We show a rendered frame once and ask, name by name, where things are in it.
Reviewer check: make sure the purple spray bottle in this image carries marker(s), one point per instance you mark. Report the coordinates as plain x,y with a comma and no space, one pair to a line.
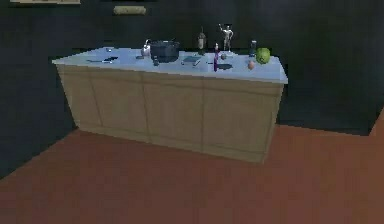
216,59

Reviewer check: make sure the dark glass bottle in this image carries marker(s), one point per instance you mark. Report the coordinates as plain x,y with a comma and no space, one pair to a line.
201,40

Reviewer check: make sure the beige kitchen counter cabinet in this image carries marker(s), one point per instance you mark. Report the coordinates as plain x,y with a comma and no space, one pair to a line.
173,110

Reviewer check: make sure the small dark shaker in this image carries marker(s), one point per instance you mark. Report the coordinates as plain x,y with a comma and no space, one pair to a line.
155,61

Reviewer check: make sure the small grey round ball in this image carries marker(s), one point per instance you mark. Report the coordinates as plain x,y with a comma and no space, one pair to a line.
223,56

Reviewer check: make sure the black cooking pot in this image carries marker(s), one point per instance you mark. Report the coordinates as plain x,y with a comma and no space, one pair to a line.
164,50

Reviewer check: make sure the brown egg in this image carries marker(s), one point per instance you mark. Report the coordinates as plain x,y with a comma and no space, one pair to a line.
251,65

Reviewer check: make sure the silver kettle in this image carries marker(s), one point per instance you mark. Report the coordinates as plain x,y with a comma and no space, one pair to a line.
145,50

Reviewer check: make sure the silver figure statue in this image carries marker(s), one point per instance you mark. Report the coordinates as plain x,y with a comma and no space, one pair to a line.
227,37

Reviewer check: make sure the beige wall fixture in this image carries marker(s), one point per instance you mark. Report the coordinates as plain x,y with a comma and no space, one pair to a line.
129,10

